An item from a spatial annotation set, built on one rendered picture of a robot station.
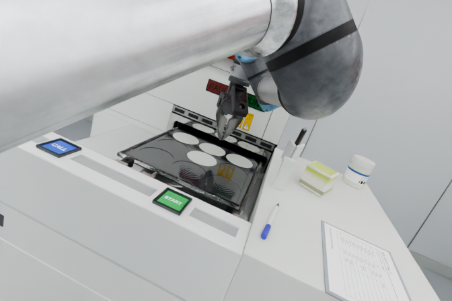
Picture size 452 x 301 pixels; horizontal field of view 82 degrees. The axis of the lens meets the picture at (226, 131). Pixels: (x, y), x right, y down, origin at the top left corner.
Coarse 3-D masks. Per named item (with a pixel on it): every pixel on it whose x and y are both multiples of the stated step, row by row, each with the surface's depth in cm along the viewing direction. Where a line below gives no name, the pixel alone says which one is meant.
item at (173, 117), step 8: (176, 120) 107; (184, 120) 106; (192, 120) 106; (168, 128) 109; (200, 128) 105; (208, 128) 104; (216, 136) 104; (232, 136) 102; (240, 144) 102; (248, 144) 101; (256, 152) 101; (264, 152) 100; (264, 168) 101
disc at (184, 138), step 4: (176, 132) 99; (180, 132) 100; (176, 136) 95; (180, 136) 97; (184, 136) 98; (188, 136) 99; (192, 136) 101; (180, 140) 93; (184, 140) 94; (188, 140) 95; (192, 140) 97; (196, 140) 98
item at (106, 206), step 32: (0, 160) 51; (32, 160) 48; (64, 160) 49; (96, 160) 53; (0, 192) 53; (32, 192) 50; (64, 192) 48; (96, 192) 46; (128, 192) 47; (160, 192) 50; (64, 224) 50; (96, 224) 48; (128, 224) 46; (160, 224) 44; (192, 224) 44; (224, 224) 47; (128, 256) 47; (160, 256) 45; (192, 256) 44; (224, 256) 42; (192, 288) 45; (224, 288) 43
